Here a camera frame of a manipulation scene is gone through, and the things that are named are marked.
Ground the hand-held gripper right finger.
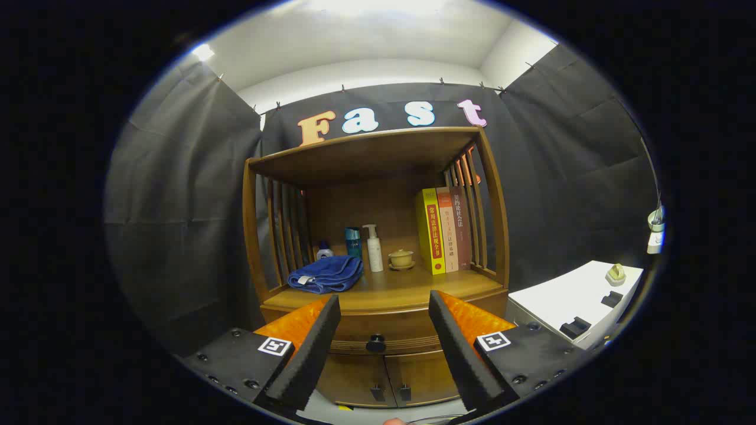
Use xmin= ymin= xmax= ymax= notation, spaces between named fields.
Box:
xmin=428 ymin=289 xmax=591 ymax=414

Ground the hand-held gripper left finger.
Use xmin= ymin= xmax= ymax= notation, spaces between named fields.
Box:
xmin=180 ymin=294 xmax=342 ymax=414

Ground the wooden drawer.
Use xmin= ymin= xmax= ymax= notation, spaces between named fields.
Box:
xmin=263 ymin=304 xmax=509 ymax=355

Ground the wooden cabinet door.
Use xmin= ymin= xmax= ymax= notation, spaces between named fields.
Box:
xmin=384 ymin=351 xmax=462 ymax=407
xmin=316 ymin=353 xmax=396 ymax=408

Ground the wooden countertop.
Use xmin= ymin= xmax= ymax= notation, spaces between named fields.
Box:
xmin=263 ymin=269 xmax=509 ymax=313

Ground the wooden cabinet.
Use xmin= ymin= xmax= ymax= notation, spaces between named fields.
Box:
xmin=242 ymin=126 xmax=510 ymax=409

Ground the blue folded towel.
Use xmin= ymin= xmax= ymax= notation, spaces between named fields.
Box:
xmin=288 ymin=255 xmax=364 ymax=295

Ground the orange and white book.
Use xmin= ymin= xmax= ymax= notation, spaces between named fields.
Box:
xmin=436 ymin=187 xmax=460 ymax=273

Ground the white pump bottle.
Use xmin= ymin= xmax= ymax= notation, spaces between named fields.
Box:
xmin=362 ymin=224 xmax=384 ymax=273

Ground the yellow book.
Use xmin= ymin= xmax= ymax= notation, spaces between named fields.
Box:
xmin=415 ymin=188 xmax=447 ymax=276

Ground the large black holder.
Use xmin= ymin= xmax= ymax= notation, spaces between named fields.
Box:
xmin=559 ymin=317 xmax=591 ymax=339

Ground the brown book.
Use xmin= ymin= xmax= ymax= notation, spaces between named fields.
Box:
xmin=450 ymin=187 xmax=473 ymax=271

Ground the white side table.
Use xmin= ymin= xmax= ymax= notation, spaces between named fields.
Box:
xmin=508 ymin=260 xmax=644 ymax=350

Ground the black backdrop cloth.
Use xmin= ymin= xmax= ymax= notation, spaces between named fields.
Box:
xmin=105 ymin=44 xmax=662 ymax=355

